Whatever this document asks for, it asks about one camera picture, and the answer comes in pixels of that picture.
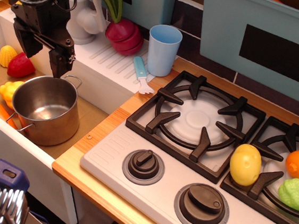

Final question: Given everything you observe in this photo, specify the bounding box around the yellow toy lemon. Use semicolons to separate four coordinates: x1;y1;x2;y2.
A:
0;81;24;109

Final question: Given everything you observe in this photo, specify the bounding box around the red toy pepper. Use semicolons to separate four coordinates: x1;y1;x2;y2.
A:
7;52;36;78

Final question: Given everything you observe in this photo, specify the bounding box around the light blue cabinet panel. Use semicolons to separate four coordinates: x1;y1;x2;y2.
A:
200;0;299;101

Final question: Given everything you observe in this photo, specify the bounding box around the yellow toy corn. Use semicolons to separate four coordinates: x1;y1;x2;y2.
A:
0;45;18;68

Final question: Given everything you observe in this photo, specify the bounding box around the green toy lettuce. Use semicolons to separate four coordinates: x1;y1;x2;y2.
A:
278;178;299;211

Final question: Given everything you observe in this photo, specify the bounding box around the light blue plastic cup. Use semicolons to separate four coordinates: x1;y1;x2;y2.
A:
147;24;183;77

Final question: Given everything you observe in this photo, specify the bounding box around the yellow toy potato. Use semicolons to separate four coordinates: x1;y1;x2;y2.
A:
230;144;262;186

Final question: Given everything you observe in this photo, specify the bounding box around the black burner grate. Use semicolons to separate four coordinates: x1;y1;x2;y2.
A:
220;117;299;224
125;71;266;183

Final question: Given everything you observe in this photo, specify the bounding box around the right black burner grate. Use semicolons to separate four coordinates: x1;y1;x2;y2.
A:
220;117;299;224

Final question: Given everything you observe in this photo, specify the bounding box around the middle stove knob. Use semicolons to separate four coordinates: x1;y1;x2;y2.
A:
174;183;230;224

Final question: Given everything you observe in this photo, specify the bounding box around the white toy faucet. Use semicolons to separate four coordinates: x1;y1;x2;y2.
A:
67;0;107;45

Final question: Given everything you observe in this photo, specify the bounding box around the stove knob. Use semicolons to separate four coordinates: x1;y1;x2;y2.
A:
122;149;165;186
174;183;230;224

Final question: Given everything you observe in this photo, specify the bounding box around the left stove knob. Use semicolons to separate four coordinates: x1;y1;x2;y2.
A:
122;149;165;186

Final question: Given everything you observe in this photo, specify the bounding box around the stainless steel pot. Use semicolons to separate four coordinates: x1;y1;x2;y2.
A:
12;75;82;146

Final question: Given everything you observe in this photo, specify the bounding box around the white toy sink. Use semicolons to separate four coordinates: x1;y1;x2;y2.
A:
0;9;139;224

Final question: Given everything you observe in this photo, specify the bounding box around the blue white toy fork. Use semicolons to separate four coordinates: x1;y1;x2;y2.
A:
133;56;154;94

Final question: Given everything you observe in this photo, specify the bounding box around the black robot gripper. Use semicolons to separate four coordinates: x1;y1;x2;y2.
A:
12;0;76;78

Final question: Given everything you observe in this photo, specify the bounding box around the left black burner grate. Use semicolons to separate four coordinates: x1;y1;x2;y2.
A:
125;71;266;183

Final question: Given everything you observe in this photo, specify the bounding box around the grey toy stove top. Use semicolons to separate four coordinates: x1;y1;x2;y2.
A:
73;60;299;224

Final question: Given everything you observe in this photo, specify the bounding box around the red toy radish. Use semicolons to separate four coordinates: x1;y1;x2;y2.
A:
103;0;144;56

